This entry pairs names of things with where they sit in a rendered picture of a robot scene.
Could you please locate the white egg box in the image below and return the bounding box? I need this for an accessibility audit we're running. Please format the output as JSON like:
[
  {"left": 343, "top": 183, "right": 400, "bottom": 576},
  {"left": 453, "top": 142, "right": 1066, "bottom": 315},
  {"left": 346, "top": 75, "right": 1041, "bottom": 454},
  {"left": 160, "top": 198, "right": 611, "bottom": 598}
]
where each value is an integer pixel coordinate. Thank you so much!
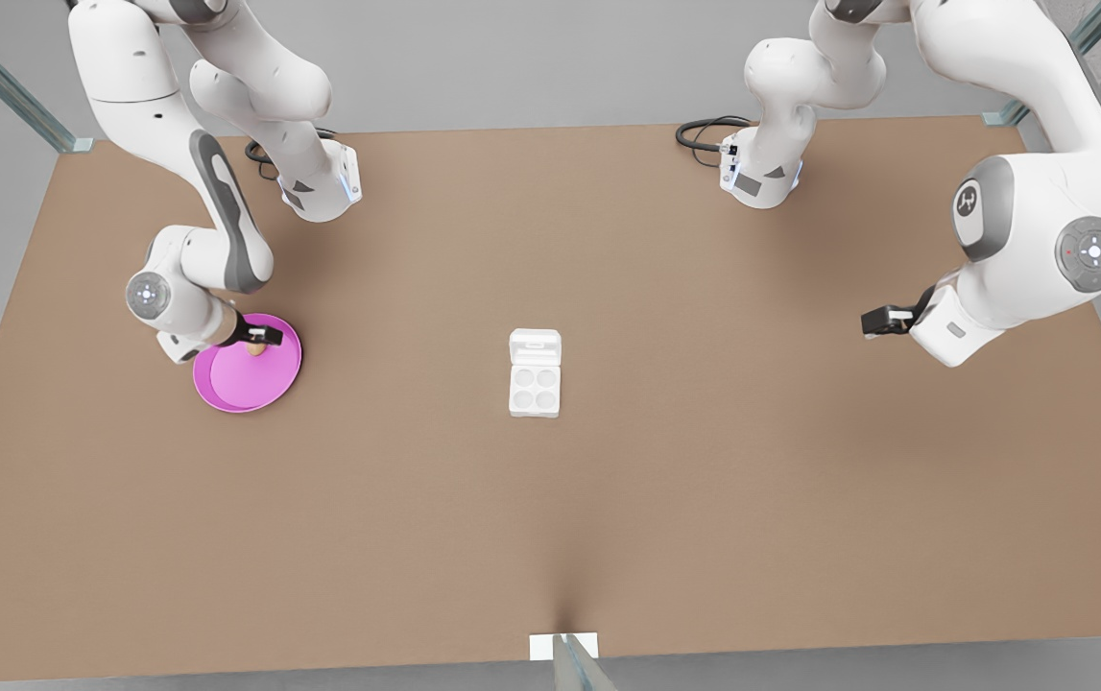
[{"left": 509, "top": 363, "right": 562, "bottom": 418}]

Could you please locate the pink round plate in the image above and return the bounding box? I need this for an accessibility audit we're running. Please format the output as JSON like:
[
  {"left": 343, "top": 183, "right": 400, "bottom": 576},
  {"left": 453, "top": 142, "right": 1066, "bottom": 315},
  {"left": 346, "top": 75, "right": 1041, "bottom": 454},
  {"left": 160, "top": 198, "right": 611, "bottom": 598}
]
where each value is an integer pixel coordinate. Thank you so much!
[{"left": 192, "top": 313, "right": 302, "bottom": 414}]

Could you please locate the silver frame post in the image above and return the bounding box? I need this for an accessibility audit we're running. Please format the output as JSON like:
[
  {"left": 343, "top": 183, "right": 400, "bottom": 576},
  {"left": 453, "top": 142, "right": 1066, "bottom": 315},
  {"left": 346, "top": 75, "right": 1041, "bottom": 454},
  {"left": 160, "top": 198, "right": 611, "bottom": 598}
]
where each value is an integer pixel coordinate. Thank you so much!
[
  {"left": 529, "top": 632, "right": 616, "bottom": 691},
  {"left": 982, "top": 0, "right": 1101, "bottom": 128},
  {"left": 0, "top": 5, "right": 94, "bottom": 155}
]

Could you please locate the white egg box lid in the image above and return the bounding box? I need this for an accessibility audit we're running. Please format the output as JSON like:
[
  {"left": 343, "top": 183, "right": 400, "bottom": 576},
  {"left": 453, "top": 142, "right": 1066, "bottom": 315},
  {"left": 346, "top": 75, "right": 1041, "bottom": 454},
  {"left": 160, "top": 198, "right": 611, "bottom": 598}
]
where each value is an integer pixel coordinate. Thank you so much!
[{"left": 509, "top": 328, "right": 562, "bottom": 369}]

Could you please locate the black cable loop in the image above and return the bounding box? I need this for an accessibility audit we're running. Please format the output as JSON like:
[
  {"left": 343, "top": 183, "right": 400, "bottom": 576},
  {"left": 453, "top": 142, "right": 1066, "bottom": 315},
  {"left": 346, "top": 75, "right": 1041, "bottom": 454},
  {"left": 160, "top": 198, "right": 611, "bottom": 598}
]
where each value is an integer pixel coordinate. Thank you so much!
[
  {"left": 245, "top": 128, "right": 338, "bottom": 180},
  {"left": 676, "top": 116, "right": 754, "bottom": 168}
]

